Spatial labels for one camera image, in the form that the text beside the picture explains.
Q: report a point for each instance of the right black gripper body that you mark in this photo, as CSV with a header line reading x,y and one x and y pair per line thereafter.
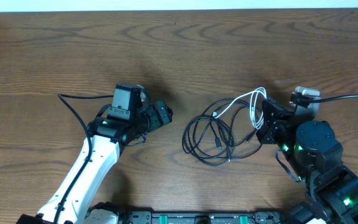
x,y
276,132

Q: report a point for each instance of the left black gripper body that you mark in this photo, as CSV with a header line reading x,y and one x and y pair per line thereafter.
x,y
155,119

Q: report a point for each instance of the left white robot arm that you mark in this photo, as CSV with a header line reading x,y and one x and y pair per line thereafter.
x,y
117,125

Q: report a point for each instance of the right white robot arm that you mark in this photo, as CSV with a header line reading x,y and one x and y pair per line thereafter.
x,y
315,158

